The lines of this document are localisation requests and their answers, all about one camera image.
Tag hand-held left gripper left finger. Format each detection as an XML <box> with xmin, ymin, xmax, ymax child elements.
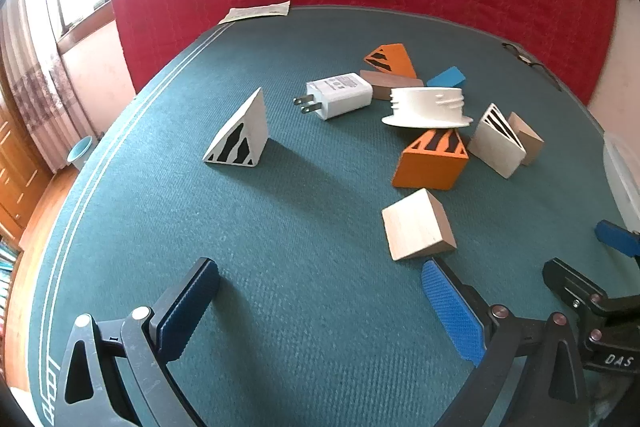
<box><xmin>62</xmin><ymin>257</ymin><xmax>221</xmax><ymax>427</ymax></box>

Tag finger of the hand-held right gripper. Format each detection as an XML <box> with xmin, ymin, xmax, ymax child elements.
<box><xmin>542</xmin><ymin>257</ymin><xmax>608</xmax><ymax>323</ymax></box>
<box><xmin>595</xmin><ymin>219</ymin><xmax>640</xmax><ymax>258</ymax></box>

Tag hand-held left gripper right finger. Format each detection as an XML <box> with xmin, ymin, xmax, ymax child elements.
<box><xmin>421</xmin><ymin>258</ymin><xmax>588</xmax><ymax>427</ymax></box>

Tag white plastic container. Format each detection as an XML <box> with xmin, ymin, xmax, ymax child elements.
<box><xmin>602</xmin><ymin>132</ymin><xmax>640</xmax><ymax>228</ymax></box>

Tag plain wooden wedge block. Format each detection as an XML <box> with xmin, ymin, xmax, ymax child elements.
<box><xmin>507</xmin><ymin>112</ymin><xmax>545</xmax><ymax>166</ymax></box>

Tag white round bowl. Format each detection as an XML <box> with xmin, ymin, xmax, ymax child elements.
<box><xmin>381</xmin><ymin>87</ymin><xmax>473</xmax><ymax>128</ymax></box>

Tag brown wooden rectangular block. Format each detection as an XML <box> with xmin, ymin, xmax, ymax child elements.
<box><xmin>359</xmin><ymin>70</ymin><xmax>425</xmax><ymax>102</ymax></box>

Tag small orange striped wedge block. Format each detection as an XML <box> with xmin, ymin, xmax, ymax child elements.
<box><xmin>363</xmin><ymin>43</ymin><xmax>417</xmax><ymax>79</ymax></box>

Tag plain wooden cube block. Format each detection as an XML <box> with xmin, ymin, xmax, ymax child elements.
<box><xmin>381</xmin><ymin>188</ymin><xmax>457</xmax><ymax>262</ymax></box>

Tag large orange striped triangular block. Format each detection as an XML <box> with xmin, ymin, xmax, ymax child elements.
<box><xmin>392</xmin><ymin>128</ymin><xmax>471</xmax><ymax>190</ymax></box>

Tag white striped wedge block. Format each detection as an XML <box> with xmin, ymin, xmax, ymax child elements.
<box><xmin>467</xmin><ymin>103</ymin><xmax>527</xmax><ymax>180</ymax></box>

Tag row of books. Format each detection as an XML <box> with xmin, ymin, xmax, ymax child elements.
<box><xmin>0</xmin><ymin>242</ymin><xmax>23</xmax><ymax>338</ymax></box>

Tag teal wastebasket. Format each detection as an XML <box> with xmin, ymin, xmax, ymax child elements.
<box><xmin>67</xmin><ymin>134</ymin><xmax>98</xmax><ymax>170</ymax></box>

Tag white striped triangular block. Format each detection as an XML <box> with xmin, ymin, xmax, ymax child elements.
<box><xmin>202</xmin><ymin>87</ymin><xmax>269</xmax><ymax>168</ymax></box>

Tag black eyeglasses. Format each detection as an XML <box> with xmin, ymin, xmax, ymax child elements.
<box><xmin>501</xmin><ymin>41</ymin><xmax>563</xmax><ymax>92</ymax></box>

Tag wooden cabinet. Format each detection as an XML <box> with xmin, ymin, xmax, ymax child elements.
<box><xmin>0</xmin><ymin>102</ymin><xmax>51</xmax><ymax>248</ymax></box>

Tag blue wedge block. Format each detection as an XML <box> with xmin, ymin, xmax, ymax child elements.
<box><xmin>426</xmin><ymin>66</ymin><xmax>468</xmax><ymax>90</ymax></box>

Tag white charger plug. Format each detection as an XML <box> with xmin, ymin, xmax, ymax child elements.
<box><xmin>292</xmin><ymin>72</ymin><xmax>375</xmax><ymax>122</ymax></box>

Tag patterned curtain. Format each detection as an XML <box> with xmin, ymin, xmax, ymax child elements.
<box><xmin>0</xmin><ymin>0</ymin><xmax>96</xmax><ymax>172</ymax></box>

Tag white paper sheet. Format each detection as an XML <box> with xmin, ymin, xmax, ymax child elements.
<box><xmin>218</xmin><ymin>0</ymin><xmax>292</xmax><ymax>25</ymax></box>

